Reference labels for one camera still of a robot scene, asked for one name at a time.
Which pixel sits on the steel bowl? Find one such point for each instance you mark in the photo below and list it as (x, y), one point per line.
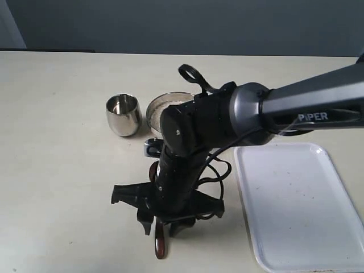
(166, 97)

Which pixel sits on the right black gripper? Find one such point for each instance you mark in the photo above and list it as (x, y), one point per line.
(172, 195)

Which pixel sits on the white rice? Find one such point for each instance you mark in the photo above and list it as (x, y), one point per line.
(156, 111)

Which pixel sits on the steel cup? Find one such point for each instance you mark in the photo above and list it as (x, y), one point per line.
(123, 115)

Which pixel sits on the dark red wooden spoon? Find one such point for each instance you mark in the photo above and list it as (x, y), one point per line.
(160, 243)

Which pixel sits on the white plastic tray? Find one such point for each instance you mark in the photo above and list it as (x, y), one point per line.
(300, 216)

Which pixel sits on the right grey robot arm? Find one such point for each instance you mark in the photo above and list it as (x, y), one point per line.
(196, 132)

